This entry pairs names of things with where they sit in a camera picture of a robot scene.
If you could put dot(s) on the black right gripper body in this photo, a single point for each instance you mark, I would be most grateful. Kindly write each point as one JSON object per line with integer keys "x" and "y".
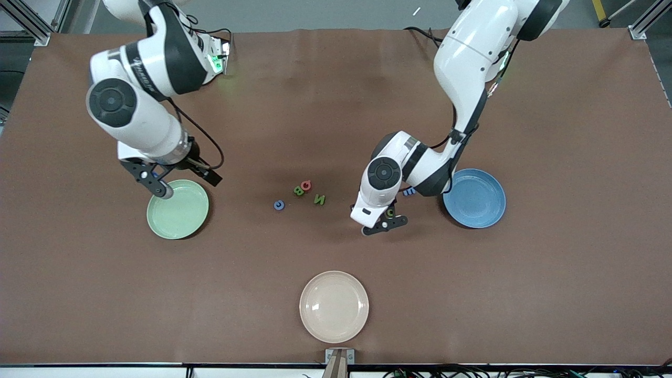
{"x": 192, "y": 161}

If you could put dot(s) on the green uppercase letter B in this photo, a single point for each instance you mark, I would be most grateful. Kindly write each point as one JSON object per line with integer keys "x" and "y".
{"x": 298, "y": 190}

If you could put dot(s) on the pink uppercase letter Q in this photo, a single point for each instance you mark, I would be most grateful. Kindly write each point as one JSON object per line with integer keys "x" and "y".
{"x": 310, "y": 181}

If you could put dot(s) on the green uppercase letter N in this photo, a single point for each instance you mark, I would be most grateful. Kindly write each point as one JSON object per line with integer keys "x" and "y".
{"x": 316, "y": 199}

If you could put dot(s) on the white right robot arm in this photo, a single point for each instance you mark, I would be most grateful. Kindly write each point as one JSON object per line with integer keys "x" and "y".
{"x": 149, "y": 128}

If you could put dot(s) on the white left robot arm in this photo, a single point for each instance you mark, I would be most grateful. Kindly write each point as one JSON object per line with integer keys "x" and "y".
{"x": 472, "y": 58}

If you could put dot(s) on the light green plate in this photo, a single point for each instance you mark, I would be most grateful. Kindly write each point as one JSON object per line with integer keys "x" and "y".
{"x": 178, "y": 220}

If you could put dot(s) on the brown table cover sheet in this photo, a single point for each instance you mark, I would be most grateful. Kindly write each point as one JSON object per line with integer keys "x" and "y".
{"x": 336, "y": 105}

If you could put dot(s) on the beige plate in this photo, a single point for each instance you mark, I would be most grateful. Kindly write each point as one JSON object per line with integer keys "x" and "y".
{"x": 334, "y": 307}

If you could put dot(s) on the blue plate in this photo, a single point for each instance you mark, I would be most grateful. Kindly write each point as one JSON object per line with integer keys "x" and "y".
{"x": 478, "y": 202}

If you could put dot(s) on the yellow black striped bar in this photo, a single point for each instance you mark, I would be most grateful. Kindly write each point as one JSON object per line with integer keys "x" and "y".
{"x": 598, "y": 10}

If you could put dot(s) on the aluminium frame profile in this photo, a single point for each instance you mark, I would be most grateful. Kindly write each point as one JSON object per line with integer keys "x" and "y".
{"x": 62, "y": 16}
{"x": 31, "y": 26}
{"x": 648, "y": 21}

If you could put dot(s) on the grey metal bracket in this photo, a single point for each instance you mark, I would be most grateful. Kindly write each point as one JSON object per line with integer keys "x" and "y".
{"x": 329, "y": 357}

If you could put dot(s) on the brown camera support pole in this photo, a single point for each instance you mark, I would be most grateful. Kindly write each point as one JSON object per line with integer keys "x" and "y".
{"x": 337, "y": 367}

